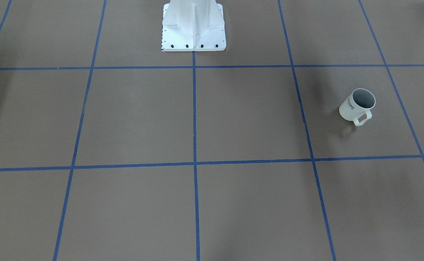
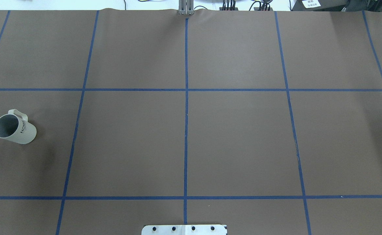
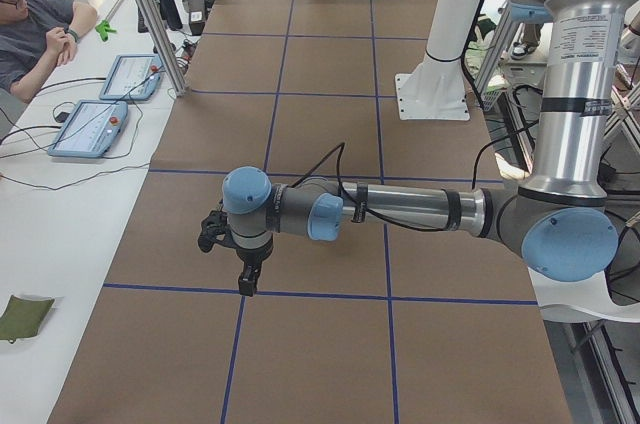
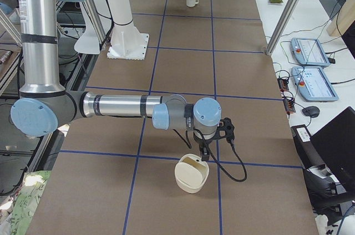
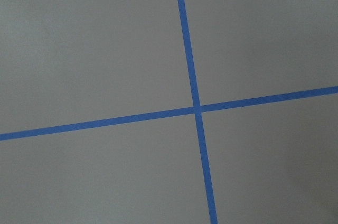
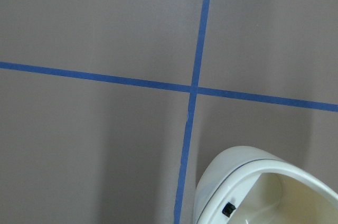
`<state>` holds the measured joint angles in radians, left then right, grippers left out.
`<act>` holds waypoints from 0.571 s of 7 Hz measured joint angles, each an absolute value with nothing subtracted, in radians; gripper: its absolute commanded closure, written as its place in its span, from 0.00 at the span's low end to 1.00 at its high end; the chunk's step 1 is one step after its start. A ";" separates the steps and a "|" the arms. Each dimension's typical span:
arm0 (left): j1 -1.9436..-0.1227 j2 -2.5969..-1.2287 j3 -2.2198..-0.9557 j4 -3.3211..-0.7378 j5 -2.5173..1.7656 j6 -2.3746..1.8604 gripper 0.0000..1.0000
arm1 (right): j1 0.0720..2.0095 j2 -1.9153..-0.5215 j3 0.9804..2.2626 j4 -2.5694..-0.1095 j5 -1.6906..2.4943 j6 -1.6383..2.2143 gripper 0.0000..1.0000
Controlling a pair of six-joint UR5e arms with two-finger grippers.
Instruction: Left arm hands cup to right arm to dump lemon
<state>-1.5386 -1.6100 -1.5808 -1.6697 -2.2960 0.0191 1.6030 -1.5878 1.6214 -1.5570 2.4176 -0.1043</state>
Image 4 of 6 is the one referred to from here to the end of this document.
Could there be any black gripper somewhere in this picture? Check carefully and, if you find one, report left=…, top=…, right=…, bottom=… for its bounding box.
left=193, top=131, right=217, bottom=161

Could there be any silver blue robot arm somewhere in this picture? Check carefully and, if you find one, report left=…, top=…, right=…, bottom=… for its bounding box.
left=11, top=0, right=221, bottom=161

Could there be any cream oval bin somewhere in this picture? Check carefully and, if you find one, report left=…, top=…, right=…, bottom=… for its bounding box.
left=174, top=154, right=209, bottom=193

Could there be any lower orange circuit board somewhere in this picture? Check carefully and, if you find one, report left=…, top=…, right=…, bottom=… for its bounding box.
left=283, top=98, right=296, bottom=114

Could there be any orange circuit board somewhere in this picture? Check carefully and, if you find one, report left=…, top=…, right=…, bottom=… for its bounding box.
left=277, top=78, right=289, bottom=92
left=283, top=98, right=296, bottom=114

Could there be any upper orange circuit board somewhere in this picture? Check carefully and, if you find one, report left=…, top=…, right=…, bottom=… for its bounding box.
left=277, top=78, right=289, bottom=92

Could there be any black box white label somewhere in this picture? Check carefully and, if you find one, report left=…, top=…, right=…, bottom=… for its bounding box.
left=290, top=124, right=325, bottom=169

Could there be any black computer mouse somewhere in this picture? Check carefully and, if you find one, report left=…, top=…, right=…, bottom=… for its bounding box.
left=302, top=106, right=320, bottom=118

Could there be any lower teach pendant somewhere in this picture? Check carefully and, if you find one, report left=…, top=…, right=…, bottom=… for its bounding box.
left=291, top=66, right=339, bottom=102

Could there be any teach pendant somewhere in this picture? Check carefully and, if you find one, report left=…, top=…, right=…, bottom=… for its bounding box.
left=291, top=38, right=330, bottom=68
left=291, top=66, right=339, bottom=102

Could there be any black laptop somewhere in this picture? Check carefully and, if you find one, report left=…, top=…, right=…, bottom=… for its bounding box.
left=311, top=106, right=354, bottom=191

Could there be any upper teach pendant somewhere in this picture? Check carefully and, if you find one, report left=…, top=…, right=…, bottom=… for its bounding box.
left=291, top=38, right=330, bottom=68

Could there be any green patterned cloth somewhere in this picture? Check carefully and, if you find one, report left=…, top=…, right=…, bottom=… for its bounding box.
left=1, top=170, right=51, bottom=234

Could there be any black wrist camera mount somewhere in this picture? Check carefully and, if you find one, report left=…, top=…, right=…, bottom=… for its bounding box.
left=215, top=117, right=235, bottom=145

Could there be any black camera cable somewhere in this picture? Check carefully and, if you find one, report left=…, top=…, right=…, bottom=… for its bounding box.
left=206, top=139, right=248, bottom=182

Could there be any white pedestal column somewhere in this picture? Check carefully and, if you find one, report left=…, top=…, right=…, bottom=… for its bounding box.
left=108, top=0, right=149, bottom=60

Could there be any aluminium frame post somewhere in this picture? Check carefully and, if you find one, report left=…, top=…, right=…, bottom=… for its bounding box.
left=265, top=0, right=299, bottom=56

